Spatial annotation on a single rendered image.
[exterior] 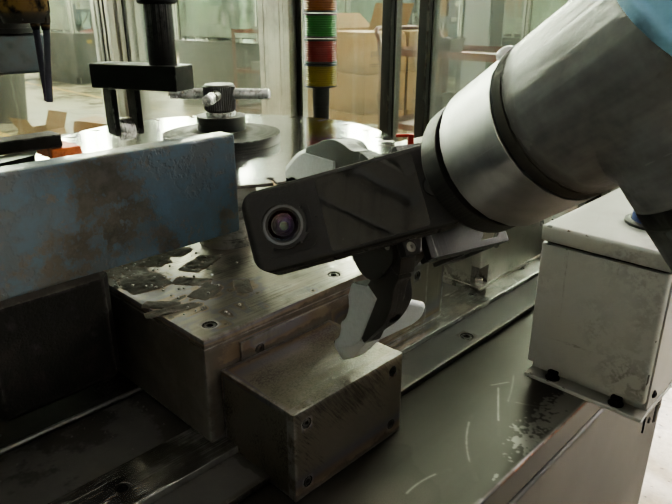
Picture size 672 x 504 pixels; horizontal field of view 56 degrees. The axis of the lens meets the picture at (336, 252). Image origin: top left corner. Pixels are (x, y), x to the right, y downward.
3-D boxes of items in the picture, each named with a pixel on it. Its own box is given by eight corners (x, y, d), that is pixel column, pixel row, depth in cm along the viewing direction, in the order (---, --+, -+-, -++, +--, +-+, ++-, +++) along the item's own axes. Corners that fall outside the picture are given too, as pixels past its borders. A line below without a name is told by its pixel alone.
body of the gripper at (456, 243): (455, 268, 44) (588, 213, 33) (350, 294, 40) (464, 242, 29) (421, 166, 45) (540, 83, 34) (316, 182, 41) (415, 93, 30)
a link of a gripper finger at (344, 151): (325, 189, 46) (395, 227, 39) (304, 193, 45) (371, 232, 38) (326, 125, 44) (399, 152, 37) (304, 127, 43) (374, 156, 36)
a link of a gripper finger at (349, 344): (416, 367, 47) (451, 276, 42) (349, 390, 44) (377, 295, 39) (394, 338, 49) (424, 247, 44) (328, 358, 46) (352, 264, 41)
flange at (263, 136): (245, 158, 54) (244, 128, 53) (138, 148, 57) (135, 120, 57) (299, 135, 63) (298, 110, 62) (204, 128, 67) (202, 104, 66)
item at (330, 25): (320, 36, 87) (320, 13, 86) (344, 37, 85) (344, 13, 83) (296, 37, 84) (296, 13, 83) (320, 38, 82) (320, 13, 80)
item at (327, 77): (321, 83, 90) (320, 61, 89) (343, 86, 87) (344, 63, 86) (297, 86, 87) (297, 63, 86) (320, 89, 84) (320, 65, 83)
